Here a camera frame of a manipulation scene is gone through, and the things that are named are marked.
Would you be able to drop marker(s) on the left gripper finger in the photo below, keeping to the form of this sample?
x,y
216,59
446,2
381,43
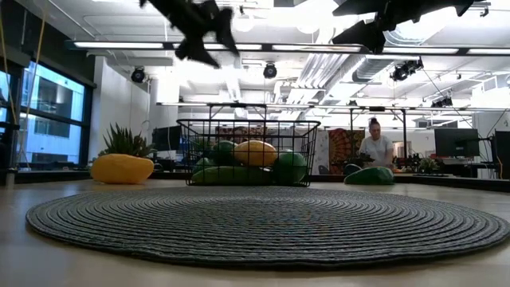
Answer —
x,y
199,52
228,28

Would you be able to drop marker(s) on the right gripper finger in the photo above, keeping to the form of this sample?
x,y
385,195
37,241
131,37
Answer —
x,y
366,7
360,34

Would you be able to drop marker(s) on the dark green toy avocado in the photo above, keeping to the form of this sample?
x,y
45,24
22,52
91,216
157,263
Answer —
x,y
223,149

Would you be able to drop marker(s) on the small green toy fruit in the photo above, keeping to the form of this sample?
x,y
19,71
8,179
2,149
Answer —
x,y
291,169
204,165

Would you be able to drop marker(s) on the orange toy mango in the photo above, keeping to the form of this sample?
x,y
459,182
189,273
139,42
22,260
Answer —
x,y
255,153

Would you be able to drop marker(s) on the green toy cucumber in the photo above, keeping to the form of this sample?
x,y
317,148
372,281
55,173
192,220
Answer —
x,y
231,176

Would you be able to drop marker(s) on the yellow toy fruit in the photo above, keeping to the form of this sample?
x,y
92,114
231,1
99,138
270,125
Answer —
x,y
121,169

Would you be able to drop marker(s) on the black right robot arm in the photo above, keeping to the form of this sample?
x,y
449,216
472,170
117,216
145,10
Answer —
x,y
464,5

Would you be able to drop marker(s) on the white globe ceiling lamp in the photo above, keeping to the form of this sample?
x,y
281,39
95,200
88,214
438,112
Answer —
x,y
245,22

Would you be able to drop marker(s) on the long ceiling light bar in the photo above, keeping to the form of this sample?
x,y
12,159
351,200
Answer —
x,y
119,45

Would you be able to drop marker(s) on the black computer monitor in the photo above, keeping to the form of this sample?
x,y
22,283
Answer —
x,y
456,141
503,153
167,137

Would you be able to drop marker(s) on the person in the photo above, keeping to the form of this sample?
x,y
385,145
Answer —
x,y
376,147

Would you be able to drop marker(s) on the orange patterned tapestry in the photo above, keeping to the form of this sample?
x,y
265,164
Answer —
x,y
342,147

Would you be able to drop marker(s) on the potted succulent plant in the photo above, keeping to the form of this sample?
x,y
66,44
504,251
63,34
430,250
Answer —
x,y
125,143

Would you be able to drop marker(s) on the small green potted plant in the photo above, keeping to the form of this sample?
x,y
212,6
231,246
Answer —
x,y
427,164

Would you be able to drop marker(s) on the large glass window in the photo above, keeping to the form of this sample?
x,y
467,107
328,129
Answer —
x,y
52,119

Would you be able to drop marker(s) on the round grey woven placemat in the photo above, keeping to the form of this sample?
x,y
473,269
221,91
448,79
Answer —
x,y
255,227

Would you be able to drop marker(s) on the silver ventilation duct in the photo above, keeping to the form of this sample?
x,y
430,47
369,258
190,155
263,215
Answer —
x,y
374,68

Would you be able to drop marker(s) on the black metal frame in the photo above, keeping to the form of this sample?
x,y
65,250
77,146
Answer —
x,y
376,108
238,105

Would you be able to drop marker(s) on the black table frame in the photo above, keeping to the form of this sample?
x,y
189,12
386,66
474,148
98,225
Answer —
x,y
48,176

